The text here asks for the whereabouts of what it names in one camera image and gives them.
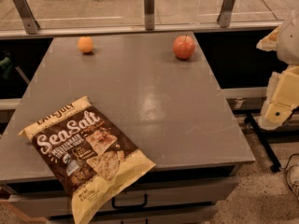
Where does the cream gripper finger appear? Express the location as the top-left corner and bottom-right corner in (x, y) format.
(256, 26), (280, 51)
(258, 65), (299, 130)

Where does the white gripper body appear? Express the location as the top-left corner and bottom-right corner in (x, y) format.
(277, 10), (299, 65)

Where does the orange fruit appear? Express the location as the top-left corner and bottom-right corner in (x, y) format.
(78, 36), (93, 53)

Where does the brown sea salt chip bag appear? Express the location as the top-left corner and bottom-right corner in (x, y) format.
(21, 96), (155, 224)

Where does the black stand leg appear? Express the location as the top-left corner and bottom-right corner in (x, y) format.
(244, 112), (281, 173)

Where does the white shoe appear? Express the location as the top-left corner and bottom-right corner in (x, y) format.
(287, 165), (299, 200)

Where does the red apple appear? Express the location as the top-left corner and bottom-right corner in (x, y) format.
(173, 35), (195, 60)

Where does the grey drawer cabinet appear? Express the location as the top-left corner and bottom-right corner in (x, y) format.
(3, 176), (237, 224)

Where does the right metal rail bracket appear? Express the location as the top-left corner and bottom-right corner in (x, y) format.
(217, 0), (235, 27)

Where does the metal rail bracket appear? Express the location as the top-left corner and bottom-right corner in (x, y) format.
(217, 0), (235, 27)
(12, 0), (40, 35)
(144, 0), (155, 30)

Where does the black floor cable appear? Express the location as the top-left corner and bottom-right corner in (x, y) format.
(257, 0), (278, 21)

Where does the middle metal rail bracket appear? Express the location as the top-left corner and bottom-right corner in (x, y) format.
(144, 0), (155, 30)

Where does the black drawer handle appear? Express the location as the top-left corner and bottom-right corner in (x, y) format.
(111, 193), (148, 209)

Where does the left metal rail bracket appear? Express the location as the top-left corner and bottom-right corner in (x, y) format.
(12, 0), (40, 35)

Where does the metal horizontal rail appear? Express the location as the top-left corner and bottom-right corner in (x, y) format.
(0, 21), (283, 40)

